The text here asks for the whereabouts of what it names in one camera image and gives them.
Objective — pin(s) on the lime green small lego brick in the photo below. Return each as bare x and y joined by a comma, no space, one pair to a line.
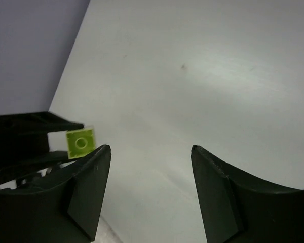
80,142

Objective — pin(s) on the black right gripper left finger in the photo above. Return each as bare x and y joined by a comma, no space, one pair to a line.
63,206

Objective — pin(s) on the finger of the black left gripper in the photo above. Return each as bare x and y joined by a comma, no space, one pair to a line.
12,169
38,122

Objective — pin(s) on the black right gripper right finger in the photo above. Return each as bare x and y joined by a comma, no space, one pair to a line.
239,207

